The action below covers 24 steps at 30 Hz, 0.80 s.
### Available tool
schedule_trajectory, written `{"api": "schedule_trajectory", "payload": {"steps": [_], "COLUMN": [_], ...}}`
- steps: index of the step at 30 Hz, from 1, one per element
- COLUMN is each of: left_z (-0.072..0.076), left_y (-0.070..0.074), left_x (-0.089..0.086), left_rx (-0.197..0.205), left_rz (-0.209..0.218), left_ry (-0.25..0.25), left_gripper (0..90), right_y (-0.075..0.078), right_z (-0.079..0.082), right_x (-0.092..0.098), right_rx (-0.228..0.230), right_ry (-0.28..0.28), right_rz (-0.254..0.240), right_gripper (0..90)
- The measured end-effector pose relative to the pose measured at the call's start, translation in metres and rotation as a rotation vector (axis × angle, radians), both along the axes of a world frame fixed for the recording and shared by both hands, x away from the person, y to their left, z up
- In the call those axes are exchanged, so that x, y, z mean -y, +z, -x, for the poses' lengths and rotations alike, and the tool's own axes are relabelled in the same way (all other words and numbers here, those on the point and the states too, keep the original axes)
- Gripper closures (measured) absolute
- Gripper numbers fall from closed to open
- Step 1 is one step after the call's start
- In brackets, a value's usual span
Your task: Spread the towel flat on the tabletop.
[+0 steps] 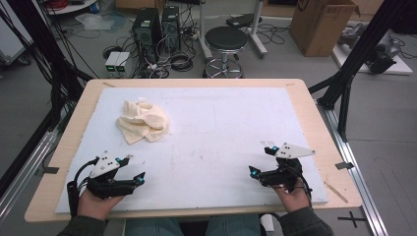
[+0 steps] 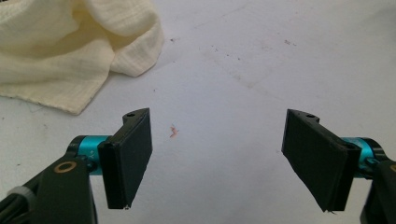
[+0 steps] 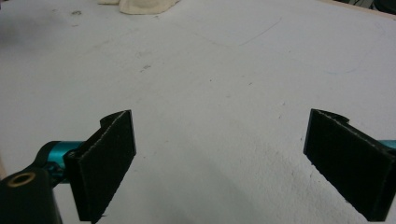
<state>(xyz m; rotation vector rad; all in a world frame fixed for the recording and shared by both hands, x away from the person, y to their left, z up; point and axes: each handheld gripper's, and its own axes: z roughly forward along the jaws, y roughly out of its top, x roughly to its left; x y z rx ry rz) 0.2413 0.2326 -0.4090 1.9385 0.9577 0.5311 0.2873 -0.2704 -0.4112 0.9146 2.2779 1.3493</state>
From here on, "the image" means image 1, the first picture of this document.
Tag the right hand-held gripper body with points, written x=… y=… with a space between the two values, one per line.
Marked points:
x=288 y=150

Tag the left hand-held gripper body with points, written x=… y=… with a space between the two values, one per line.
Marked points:
x=105 y=164

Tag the cream printed towel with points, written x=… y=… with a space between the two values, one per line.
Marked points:
x=144 y=121

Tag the person's left hand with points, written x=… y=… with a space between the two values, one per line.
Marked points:
x=95 y=206

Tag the person's right hand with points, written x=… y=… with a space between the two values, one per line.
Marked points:
x=293 y=201

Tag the person's blue jeans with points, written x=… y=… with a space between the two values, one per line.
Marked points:
x=154 y=227

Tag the white plastic part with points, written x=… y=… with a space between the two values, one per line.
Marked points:
x=267 y=224

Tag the black tape piece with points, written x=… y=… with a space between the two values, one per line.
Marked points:
x=50 y=170
x=344 y=165

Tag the white foam board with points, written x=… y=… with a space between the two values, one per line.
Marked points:
x=213 y=131

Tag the thin wooden stick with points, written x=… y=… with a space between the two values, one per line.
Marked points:
x=336 y=192

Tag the black tape cross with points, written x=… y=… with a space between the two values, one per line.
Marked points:
x=351 y=219

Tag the small white power box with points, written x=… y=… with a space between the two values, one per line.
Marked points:
x=112 y=60
x=123 y=61

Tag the black round stool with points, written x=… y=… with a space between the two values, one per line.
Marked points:
x=226 y=38

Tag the white table leg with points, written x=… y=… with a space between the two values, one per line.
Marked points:
x=257 y=29
x=204 y=29

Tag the brown cardboard box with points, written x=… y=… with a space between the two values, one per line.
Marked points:
x=321 y=26

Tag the black computer tower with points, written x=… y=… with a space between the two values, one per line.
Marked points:
x=171 y=28
x=146 y=29

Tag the flat black device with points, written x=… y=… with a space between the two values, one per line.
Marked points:
x=242 y=20

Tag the grey robot parts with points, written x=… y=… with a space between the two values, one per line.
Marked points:
x=383 y=52

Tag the white platform board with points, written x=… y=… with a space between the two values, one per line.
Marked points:
x=401 y=67

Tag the clear plastic sheet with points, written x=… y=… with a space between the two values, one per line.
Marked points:
x=93 y=21

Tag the white round table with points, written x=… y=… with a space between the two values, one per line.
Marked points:
x=75 y=7

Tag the aluminium rail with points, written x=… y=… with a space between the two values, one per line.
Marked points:
x=354 y=170
x=29 y=164

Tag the black metal frame stand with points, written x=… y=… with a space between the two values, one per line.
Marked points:
x=42 y=59
x=357 y=55

